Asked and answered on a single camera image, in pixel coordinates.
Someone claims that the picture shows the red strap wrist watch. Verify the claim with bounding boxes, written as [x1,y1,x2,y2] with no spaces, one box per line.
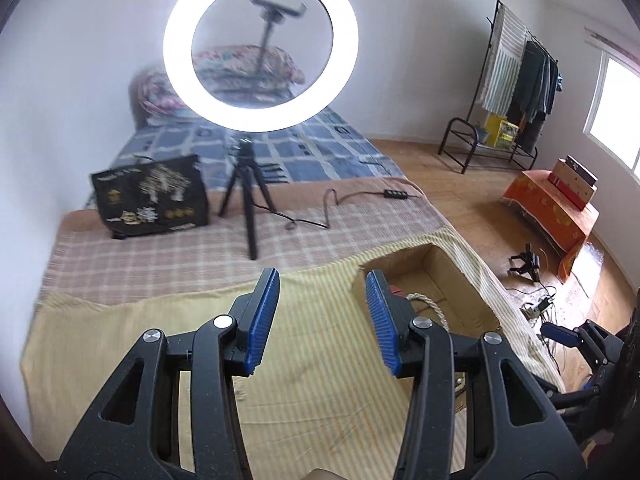
[390,286,406,297]

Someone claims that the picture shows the cardboard box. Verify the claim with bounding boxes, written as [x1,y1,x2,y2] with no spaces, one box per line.
[352,244,502,338]

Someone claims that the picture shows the brown plaid blanket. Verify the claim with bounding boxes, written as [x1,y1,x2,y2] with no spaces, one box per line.
[39,178,448,306]

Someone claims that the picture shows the small black floor tripod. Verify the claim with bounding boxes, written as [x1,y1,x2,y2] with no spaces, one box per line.
[509,243,540,283]

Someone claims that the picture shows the yellow striped cloth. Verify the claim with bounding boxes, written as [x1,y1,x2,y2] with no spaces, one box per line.
[21,228,562,479]

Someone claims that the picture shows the orange covered stool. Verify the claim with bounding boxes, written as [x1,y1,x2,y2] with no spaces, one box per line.
[501,169,600,283]

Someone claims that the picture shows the black tripod stand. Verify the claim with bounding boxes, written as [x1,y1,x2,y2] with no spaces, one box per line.
[218,136,277,260]

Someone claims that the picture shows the black snack bag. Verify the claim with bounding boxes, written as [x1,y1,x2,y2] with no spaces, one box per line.
[91,155,209,240]

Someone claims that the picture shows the stacked boxes on stool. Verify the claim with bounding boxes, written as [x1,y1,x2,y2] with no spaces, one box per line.
[548,155,598,210]

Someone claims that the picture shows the blue patterned bed sheet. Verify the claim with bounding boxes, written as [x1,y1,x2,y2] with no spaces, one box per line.
[112,107,402,191]

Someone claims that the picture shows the black clothes rack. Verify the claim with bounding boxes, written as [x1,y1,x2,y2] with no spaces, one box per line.
[438,0,563,174]

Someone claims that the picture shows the yellow box on rack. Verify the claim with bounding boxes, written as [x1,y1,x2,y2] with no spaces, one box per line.
[485,114,518,150]

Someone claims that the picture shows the window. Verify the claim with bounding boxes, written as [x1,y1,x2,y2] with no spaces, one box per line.
[584,28,639,181]

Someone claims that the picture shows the folded floral quilt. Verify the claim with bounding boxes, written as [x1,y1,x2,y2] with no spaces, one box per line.
[138,44,306,126]

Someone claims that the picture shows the striped hanging cloth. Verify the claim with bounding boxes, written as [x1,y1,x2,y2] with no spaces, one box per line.
[476,3,528,117]

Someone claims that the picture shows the dark hanging clothes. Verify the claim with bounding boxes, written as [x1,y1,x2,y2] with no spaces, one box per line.
[506,40,563,154]

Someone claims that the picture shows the black phone holder clamp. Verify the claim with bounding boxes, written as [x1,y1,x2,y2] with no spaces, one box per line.
[250,0,308,24]

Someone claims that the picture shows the long twisted pearl necklace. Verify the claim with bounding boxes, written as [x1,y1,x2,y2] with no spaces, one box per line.
[404,292,452,334]

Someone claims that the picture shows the power strip with cables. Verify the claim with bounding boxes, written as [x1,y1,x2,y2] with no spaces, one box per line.
[518,283,564,373]

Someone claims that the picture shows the black power cable with remote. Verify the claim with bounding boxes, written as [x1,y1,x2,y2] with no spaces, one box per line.
[249,186,424,232]

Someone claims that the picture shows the white ring light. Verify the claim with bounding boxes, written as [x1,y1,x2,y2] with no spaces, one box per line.
[162,0,360,135]

